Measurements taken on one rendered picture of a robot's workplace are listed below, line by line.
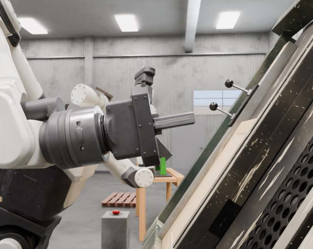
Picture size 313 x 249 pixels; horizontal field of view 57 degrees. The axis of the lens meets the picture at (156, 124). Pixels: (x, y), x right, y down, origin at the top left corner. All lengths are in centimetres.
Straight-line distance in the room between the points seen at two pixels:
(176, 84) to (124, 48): 255
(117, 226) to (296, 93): 99
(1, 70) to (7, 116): 9
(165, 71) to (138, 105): 1115
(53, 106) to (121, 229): 103
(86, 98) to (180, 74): 1067
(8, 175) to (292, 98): 78
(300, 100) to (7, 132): 60
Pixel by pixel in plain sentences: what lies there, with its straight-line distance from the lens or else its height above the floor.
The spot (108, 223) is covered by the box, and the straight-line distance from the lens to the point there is 142.
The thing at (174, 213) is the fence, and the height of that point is 100.
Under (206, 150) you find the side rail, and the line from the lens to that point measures 142.
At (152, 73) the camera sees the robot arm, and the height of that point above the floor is 157.
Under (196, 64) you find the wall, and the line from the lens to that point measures 1163.
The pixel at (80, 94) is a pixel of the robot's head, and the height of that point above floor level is 142.
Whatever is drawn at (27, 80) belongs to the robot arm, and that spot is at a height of 141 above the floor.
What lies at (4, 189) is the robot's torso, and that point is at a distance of 94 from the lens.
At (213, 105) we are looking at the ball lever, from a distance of 125.
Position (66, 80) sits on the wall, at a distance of 1233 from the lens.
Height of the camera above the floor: 128
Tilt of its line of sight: 3 degrees up
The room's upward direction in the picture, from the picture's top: straight up
